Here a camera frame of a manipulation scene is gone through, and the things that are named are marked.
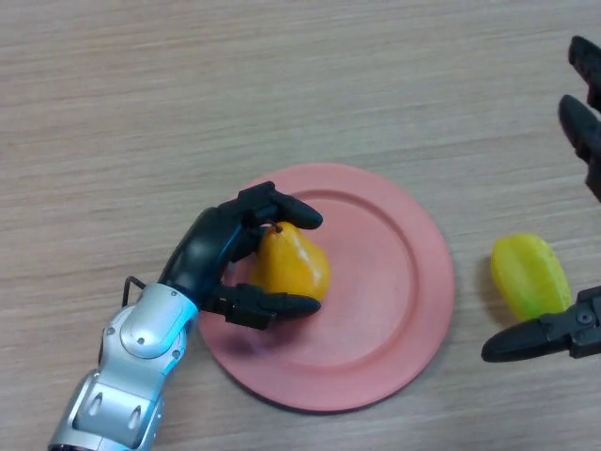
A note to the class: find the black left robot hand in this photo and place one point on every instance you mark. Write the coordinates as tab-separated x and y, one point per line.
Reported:
202	249

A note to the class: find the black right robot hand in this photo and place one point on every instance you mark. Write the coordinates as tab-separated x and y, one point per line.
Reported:
530	340

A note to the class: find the yellow orange pear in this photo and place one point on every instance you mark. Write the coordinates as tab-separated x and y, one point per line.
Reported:
291	263

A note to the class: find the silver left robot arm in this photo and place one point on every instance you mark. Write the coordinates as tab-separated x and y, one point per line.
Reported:
131	357

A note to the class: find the pink round plate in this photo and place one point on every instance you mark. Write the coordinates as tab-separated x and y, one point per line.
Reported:
375	300

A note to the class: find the yellow green starfruit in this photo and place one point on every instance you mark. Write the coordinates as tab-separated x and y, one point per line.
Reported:
528	275

